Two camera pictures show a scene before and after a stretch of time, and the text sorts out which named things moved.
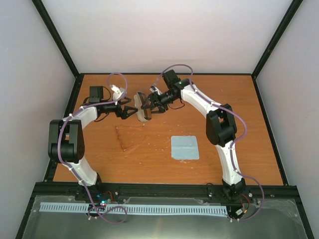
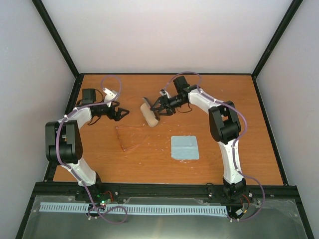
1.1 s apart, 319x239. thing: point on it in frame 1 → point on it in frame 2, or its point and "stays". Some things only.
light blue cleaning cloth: [184, 147] stays
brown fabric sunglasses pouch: [144, 115] → [152, 117]
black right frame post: [276, 37] stays
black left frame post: [43, 14] stays
